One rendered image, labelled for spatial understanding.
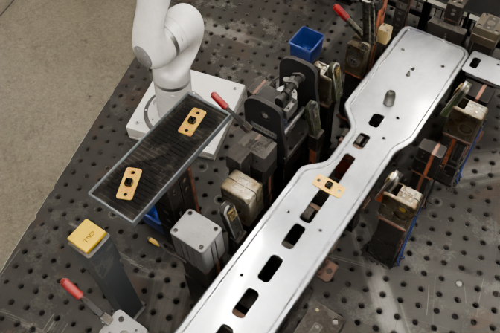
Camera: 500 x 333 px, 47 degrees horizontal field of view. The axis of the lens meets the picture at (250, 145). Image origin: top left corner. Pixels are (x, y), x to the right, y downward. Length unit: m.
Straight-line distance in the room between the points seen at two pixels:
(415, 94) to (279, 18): 0.83
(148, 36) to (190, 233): 0.58
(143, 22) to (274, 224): 0.65
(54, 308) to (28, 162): 1.33
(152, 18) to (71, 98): 1.63
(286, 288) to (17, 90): 2.28
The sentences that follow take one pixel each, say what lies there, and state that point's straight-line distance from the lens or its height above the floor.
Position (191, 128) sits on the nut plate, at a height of 1.16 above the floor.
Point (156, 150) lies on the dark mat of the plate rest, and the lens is 1.38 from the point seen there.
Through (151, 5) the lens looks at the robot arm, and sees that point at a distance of 1.58.
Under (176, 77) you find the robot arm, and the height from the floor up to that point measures 0.99.
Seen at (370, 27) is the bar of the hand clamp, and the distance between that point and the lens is 1.74.
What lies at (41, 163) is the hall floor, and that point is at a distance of 2.95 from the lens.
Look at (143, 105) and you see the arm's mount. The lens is 2.01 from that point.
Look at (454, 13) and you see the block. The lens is 1.93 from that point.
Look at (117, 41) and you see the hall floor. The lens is 3.40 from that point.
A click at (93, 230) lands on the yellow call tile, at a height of 1.16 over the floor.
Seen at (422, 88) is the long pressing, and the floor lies 1.00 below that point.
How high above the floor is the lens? 2.27
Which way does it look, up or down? 54 degrees down
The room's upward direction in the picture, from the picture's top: 3 degrees counter-clockwise
